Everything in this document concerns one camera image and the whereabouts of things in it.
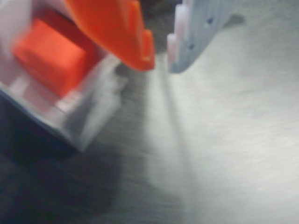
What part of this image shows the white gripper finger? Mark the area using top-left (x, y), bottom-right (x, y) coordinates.
top-left (166, 0), bottom-right (244, 74)

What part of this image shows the white cardboard box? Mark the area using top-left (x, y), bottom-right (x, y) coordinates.
top-left (0, 0), bottom-right (129, 153)

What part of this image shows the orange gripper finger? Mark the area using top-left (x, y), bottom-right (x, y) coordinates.
top-left (64, 0), bottom-right (157, 72)

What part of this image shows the red cube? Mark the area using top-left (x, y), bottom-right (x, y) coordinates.
top-left (12, 9), bottom-right (100, 99)

